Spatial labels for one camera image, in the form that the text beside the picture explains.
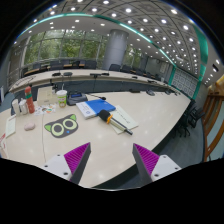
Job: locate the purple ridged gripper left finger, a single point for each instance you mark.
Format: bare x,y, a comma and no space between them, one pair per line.
69,166

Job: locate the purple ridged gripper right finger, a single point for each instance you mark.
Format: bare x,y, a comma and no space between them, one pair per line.
151,166

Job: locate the cat face mouse pad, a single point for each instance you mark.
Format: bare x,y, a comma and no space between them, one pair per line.
62,127

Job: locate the pink computer mouse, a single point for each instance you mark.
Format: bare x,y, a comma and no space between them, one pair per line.
29,126

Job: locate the blue book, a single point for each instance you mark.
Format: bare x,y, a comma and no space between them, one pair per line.
92,108

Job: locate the white booklet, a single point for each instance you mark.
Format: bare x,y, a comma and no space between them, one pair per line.
124,118

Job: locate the sticker sheet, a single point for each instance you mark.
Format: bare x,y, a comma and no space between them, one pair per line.
45,109

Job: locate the black conference phone device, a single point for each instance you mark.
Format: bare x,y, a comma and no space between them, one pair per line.
75,98

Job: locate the paper cup with green print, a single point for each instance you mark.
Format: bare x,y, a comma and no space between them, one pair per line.
62,97

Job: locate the white paper at left edge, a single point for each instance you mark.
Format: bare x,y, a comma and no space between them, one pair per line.
10,125

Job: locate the long curved conference desk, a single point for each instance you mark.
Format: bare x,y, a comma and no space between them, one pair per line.
82,75

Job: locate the white bottle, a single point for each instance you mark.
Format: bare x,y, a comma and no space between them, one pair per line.
15,106
23,106

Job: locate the orange red bottle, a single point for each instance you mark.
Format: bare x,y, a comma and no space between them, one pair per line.
29,99

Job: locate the grey round pillar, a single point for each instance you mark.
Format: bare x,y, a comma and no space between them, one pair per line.
115,48

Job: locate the black microphone with orange ring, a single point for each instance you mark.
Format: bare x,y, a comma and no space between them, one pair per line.
108,118

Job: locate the wooden chair frame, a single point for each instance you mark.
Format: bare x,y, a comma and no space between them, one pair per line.
213,122

